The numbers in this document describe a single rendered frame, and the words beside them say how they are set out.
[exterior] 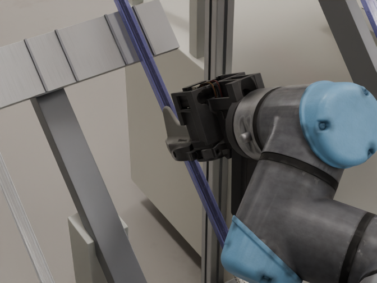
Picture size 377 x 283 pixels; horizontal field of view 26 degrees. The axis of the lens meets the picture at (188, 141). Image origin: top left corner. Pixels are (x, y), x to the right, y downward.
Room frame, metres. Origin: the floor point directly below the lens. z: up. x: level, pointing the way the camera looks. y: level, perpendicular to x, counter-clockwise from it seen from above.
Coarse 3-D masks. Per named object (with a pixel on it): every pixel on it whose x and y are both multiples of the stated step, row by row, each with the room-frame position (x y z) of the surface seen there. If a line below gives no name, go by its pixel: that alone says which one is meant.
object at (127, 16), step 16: (128, 16) 0.90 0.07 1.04; (128, 32) 0.89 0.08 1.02; (144, 48) 0.87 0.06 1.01; (144, 64) 0.86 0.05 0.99; (160, 80) 0.84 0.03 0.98; (160, 96) 0.83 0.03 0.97; (176, 112) 0.82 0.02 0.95; (192, 176) 0.76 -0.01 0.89; (208, 192) 0.75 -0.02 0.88; (208, 208) 0.73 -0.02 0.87; (224, 224) 0.72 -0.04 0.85; (224, 240) 0.71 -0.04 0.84
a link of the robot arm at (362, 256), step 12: (372, 216) 0.50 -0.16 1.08; (360, 228) 0.48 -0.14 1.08; (372, 228) 0.48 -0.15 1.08; (360, 240) 0.47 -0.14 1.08; (372, 240) 0.47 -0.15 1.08; (348, 252) 0.47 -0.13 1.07; (360, 252) 0.46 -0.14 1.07; (372, 252) 0.46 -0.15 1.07; (348, 264) 0.46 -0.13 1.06; (360, 264) 0.46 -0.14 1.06; (372, 264) 0.45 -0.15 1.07; (348, 276) 0.45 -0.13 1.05; (360, 276) 0.45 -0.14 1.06; (372, 276) 0.43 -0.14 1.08
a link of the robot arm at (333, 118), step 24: (264, 96) 0.64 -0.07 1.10; (288, 96) 0.61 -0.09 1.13; (312, 96) 0.58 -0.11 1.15; (336, 96) 0.56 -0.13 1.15; (360, 96) 0.57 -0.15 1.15; (264, 120) 0.61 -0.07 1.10; (288, 120) 0.58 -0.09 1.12; (312, 120) 0.55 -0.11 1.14; (336, 120) 0.55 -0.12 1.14; (360, 120) 0.56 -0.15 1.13; (264, 144) 0.60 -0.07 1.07; (288, 144) 0.55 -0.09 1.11; (312, 144) 0.54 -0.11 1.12; (336, 144) 0.54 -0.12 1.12; (360, 144) 0.55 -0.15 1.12; (336, 168) 0.54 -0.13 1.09
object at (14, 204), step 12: (0, 156) 0.72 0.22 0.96; (0, 168) 0.71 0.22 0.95; (0, 180) 0.70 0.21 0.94; (12, 192) 0.69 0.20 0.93; (12, 204) 0.68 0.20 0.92; (12, 216) 0.68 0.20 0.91; (24, 216) 0.67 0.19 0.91; (24, 228) 0.66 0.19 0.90; (24, 240) 0.65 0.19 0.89; (36, 240) 0.66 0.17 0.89; (36, 252) 0.65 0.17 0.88; (36, 264) 0.63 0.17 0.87; (48, 276) 0.63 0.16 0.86
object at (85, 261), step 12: (72, 216) 0.77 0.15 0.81; (72, 228) 0.76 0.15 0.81; (84, 228) 0.75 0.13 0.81; (72, 240) 0.76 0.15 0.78; (84, 240) 0.73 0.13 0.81; (72, 252) 0.77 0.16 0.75; (84, 252) 0.73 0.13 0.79; (84, 264) 0.74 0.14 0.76; (96, 264) 0.73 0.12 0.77; (84, 276) 0.74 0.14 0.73; (96, 276) 0.73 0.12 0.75
